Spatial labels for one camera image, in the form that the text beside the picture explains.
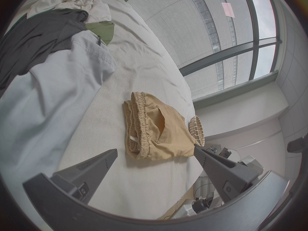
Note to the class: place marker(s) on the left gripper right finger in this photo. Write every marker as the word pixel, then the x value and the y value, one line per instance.
pixel 223 174

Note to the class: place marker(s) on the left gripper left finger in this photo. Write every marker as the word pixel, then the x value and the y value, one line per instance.
pixel 91 172

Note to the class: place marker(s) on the tan shorts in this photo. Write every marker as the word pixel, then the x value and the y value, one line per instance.
pixel 168 133

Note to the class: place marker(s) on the round woven basket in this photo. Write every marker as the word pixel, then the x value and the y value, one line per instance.
pixel 196 129

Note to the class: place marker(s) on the pale blue garment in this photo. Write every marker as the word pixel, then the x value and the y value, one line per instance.
pixel 48 105

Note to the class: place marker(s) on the green garment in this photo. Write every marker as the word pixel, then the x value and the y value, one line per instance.
pixel 103 31

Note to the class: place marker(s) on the black garment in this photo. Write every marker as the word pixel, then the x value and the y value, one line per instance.
pixel 31 40

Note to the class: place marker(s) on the white round mirror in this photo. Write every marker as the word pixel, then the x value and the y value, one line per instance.
pixel 234 156

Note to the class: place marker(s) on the window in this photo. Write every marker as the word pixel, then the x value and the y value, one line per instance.
pixel 180 32

